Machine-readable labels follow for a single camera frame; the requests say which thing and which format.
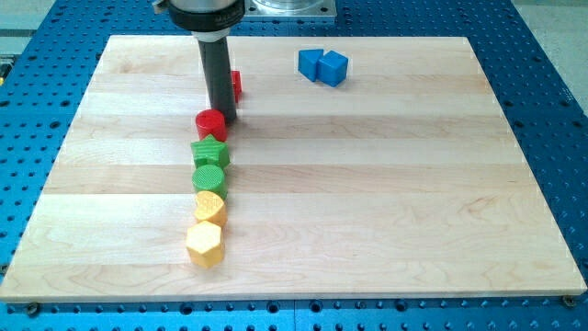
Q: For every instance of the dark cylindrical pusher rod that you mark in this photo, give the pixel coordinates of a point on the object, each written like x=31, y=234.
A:
x=218, y=75

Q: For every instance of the red star block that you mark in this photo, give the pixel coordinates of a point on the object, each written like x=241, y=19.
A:
x=236, y=85

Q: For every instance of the yellow hexagon block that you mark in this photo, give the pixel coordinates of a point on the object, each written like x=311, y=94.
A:
x=205, y=244

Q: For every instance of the blue block left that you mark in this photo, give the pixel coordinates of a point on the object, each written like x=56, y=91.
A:
x=308, y=63

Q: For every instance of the green cylinder block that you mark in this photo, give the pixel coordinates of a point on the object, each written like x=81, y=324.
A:
x=210, y=178

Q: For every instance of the yellow heart block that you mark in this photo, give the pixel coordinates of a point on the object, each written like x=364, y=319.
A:
x=211, y=208

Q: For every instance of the green star block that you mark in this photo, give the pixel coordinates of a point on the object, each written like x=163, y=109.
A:
x=210, y=151

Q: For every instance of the red cylinder block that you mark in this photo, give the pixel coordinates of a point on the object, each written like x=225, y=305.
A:
x=211, y=122

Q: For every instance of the blue cube right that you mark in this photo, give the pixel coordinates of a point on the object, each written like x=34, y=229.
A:
x=332, y=68

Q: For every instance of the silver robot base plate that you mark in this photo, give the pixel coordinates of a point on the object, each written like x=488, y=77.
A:
x=290, y=10

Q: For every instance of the light wooden board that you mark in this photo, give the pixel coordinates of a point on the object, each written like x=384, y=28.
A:
x=405, y=180

